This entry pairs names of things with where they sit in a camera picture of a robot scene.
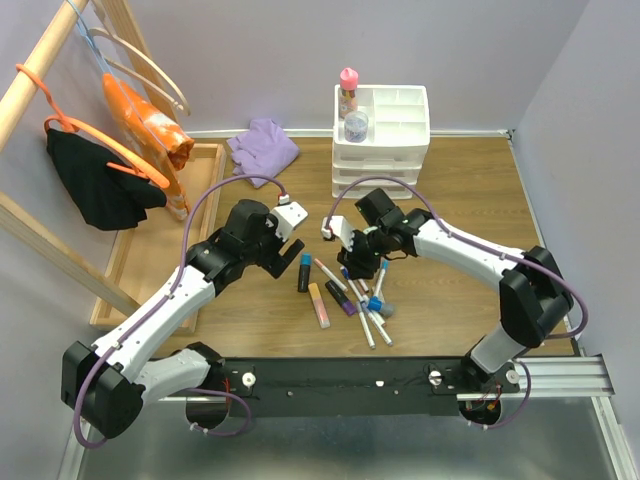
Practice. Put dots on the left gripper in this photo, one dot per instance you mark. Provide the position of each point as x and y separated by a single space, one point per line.
276 263

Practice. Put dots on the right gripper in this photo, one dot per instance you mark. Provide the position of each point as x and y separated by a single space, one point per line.
354 264

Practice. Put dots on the black purple cap highlighter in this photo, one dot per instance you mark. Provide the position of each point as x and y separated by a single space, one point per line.
340 297

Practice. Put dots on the black blue cap highlighter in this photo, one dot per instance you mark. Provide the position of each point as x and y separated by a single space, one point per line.
304 273

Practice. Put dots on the orange pink highlighter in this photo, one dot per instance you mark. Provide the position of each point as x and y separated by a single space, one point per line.
319 306

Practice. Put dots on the clear round jar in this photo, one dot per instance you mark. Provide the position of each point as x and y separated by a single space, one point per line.
356 126

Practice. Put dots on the white plastic drawer organizer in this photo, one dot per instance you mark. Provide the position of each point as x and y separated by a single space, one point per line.
397 142

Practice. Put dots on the pink cap crayon bottle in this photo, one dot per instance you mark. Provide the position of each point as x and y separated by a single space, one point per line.
348 84

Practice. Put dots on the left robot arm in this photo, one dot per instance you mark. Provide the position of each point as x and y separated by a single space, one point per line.
150 330

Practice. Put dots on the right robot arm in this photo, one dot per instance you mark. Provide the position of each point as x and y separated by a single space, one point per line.
533 296

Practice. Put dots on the black cap whiteboard marker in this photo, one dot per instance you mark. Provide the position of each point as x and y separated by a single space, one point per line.
363 285

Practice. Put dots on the light blue acrylic marker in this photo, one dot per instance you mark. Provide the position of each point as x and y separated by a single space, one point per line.
380 278

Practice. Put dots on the pink cap white marker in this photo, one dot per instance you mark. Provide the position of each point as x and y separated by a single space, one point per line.
330 275

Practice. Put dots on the brown cap white marker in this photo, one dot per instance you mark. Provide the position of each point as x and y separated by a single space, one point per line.
377 322

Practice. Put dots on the grey blue cap glue bottle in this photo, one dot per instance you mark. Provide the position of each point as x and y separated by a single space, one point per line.
385 309

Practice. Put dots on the purple cloth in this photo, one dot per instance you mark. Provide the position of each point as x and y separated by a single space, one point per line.
264 149

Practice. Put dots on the orange white garment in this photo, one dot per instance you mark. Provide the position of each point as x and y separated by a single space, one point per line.
168 160

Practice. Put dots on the black garment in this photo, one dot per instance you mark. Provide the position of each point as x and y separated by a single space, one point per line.
108 199

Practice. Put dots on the orange hanger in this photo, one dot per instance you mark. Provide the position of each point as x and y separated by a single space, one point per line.
136 165

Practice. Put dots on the wooden hanger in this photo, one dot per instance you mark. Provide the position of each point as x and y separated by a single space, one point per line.
166 88

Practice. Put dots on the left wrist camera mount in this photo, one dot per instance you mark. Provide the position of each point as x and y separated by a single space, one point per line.
290 215

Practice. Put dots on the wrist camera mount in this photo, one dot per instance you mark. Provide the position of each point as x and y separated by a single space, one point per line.
290 215
338 228

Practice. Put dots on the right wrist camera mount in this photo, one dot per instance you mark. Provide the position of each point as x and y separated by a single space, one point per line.
338 228

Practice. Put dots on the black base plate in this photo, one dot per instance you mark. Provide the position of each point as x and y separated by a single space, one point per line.
355 386

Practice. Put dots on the aluminium rail frame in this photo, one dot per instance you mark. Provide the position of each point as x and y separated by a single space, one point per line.
199 415

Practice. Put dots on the blue wire hanger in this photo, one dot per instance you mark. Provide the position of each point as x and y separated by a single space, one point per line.
105 67

